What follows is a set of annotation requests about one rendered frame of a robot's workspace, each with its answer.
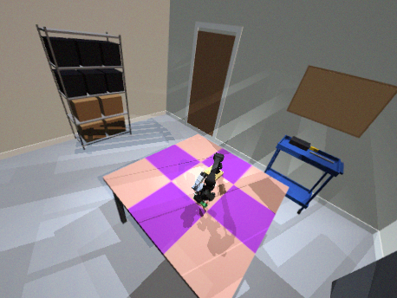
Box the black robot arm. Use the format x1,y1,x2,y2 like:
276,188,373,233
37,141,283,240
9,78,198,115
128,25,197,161
201,152,225,202

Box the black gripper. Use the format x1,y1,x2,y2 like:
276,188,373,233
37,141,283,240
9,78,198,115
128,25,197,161
193,188,204,204

